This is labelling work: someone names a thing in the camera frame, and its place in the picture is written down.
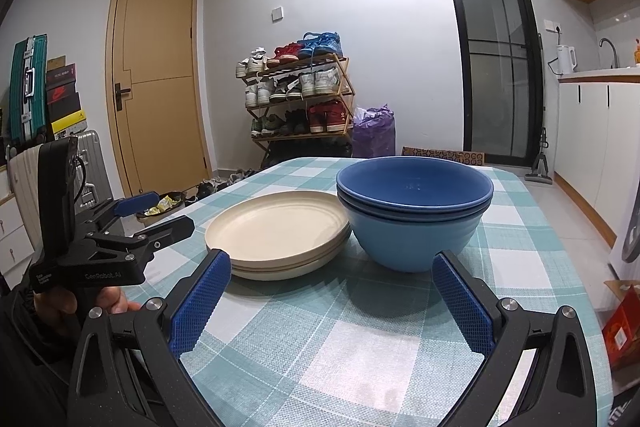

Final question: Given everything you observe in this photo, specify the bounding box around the metal faucet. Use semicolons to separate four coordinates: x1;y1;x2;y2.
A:
599;38;620;70

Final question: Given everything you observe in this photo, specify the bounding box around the light blue bowl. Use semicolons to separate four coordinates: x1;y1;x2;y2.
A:
347;202;488;274

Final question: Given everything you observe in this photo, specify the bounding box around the purple plastic bag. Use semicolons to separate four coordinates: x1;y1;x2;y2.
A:
352;106;397;158

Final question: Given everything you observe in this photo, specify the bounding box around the cream ribbed suitcase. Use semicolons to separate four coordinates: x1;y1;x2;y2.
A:
6;142;46;258

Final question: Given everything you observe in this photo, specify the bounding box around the teal checkered tablecloth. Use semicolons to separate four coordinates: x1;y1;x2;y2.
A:
117;157;613;427

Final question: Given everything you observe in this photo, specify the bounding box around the green suitcase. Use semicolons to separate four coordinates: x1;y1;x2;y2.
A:
9;34;50;150

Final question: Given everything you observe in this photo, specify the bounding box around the silver suitcase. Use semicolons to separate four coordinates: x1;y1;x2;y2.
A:
74;129;115;210

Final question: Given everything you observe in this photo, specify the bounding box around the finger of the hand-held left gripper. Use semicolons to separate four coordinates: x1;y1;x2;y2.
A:
75;190;161;238
82;214;196;258

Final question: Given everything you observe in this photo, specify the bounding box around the person's left hand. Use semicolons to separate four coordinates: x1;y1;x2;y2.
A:
32;284;143;338

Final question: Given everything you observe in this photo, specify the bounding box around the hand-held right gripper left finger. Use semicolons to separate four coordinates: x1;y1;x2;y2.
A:
67;248;233;427

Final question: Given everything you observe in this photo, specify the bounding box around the black framed glass door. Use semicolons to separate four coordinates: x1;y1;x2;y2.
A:
438;0;545;168

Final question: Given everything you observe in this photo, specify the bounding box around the basket of snack packets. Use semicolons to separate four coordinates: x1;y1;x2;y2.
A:
136;191;188;228

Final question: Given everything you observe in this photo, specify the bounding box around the stack of shoe boxes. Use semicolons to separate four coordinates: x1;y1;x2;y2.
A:
45;54;83;140

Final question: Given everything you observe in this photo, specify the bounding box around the wooden door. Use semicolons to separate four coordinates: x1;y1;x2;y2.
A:
105;0;213;198

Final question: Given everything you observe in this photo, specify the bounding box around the dark blue bowl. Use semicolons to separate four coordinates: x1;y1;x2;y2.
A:
336;157;495;209
337;189;493;221

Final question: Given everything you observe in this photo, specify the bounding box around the white lower kitchen cabinet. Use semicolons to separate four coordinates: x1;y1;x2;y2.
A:
552;69;640;250

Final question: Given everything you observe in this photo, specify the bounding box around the white drawer unit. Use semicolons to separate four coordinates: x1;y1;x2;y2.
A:
0;194;36;275

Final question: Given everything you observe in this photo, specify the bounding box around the patterned cardboard box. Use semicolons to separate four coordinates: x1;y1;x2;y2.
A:
401;147;486;165

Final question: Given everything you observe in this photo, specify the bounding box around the red cardboard box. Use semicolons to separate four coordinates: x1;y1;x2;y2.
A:
600;279;640;373

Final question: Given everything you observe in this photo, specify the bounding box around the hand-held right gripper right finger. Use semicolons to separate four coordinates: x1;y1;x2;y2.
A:
431;249;598;427

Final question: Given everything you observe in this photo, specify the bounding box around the shoe rack with shoes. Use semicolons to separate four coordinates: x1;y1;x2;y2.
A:
236;32;351;138

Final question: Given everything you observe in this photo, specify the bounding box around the white electric kettle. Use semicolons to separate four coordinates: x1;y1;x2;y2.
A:
555;44;577;74

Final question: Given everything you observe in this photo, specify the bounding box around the upright floor mop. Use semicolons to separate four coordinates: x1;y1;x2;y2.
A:
524;32;553;185

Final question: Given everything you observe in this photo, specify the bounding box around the pile of dark shoes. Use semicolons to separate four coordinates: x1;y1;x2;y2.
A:
192;167;261;202

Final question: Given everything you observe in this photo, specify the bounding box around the white washing machine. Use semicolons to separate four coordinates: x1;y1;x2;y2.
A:
607;187;640;283

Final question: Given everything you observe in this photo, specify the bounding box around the cream plate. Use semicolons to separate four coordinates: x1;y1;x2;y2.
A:
231;242;351;283
205;191;352;265
220;232;352;273

